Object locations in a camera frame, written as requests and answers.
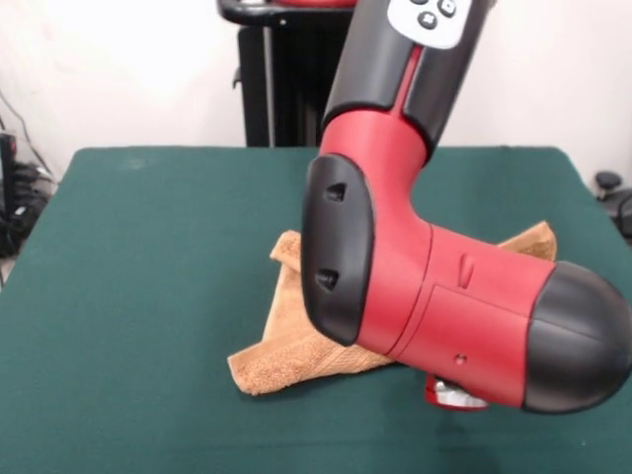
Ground black cable bundle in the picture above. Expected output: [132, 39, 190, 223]
[0, 88, 58, 259]

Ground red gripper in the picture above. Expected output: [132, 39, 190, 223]
[423, 373, 491, 412]

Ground black office chair base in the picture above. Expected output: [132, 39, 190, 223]
[593, 170, 632, 233]

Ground dark green table cloth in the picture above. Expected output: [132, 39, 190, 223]
[0, 145, 632, 474]

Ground orange terry towel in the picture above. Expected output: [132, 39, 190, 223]
[226, 220, 557, 397]

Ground black electrical box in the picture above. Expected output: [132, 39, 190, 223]
[0, 131, 20, 218]

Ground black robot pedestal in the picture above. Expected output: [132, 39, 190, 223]
[215, 0, 361, 148]

